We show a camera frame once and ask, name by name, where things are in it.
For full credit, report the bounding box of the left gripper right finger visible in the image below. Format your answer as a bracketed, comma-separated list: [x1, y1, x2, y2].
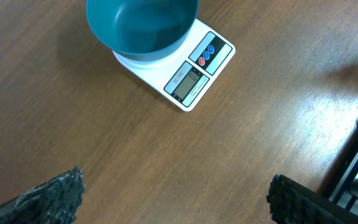
[267, 174, 358, 224]

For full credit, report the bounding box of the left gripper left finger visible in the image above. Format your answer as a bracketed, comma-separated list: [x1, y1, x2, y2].
[0, 167, 85, 224]

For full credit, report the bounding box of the white digital kitchen scale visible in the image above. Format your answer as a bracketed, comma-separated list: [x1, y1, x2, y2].
[114, 19, 236, 111]

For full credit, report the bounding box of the teal plastic bowl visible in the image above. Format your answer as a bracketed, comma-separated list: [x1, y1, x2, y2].
[86, 0, 199, 61]

